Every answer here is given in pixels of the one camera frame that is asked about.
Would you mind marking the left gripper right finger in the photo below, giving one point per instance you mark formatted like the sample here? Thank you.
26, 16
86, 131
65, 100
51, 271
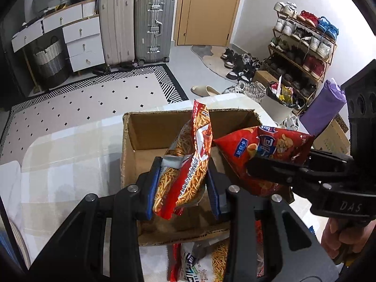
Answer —
267, 239

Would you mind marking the beige slipper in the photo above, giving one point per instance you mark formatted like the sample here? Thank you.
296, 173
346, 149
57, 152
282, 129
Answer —
204, 90

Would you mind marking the purple rolled yoga mat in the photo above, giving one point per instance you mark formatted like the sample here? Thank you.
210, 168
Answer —
324, 108

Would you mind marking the wooden door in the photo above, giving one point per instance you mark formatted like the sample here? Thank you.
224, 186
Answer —
204, 22

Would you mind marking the white drawer desk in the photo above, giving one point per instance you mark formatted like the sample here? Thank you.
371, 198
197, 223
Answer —
81, 34

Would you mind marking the grey door mat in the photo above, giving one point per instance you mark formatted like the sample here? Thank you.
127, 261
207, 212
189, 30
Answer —
211, 58

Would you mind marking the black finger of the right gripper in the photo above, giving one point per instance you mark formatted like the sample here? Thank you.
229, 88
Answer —
282, 171

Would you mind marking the silver aluminium suitcase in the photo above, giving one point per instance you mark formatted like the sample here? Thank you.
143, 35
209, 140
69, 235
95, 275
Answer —
153, 23

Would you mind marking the trash bin with bag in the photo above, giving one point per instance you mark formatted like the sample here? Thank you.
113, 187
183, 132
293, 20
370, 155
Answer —
279, 101

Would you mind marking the beige hard suitcase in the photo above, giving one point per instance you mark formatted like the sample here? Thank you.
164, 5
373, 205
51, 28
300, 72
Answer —
116, 19

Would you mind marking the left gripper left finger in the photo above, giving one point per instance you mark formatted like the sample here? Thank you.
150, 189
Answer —
75, 251

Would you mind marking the person's right hand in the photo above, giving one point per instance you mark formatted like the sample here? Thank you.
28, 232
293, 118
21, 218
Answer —
333, 238

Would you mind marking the red potato chip bag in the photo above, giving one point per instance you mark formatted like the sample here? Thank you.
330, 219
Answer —
241, 146

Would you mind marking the brown SF cardboard box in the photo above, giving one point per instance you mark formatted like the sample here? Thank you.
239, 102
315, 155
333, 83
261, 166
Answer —
147, 135

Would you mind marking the red noodle stick snack bag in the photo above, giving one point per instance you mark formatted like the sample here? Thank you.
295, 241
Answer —
184, 165

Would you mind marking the wooden shoe rack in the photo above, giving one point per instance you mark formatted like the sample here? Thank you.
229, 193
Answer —
301, 51

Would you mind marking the snack bag under box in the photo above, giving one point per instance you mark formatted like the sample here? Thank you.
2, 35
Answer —
200, 261

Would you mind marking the cardboard cat box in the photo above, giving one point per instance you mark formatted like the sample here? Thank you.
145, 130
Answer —
334, 137

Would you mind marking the woven laundry basket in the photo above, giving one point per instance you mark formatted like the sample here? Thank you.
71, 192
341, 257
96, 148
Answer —
51, 63

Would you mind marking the patterned floor rug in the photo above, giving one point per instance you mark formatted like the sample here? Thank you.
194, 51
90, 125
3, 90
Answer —
85, 101

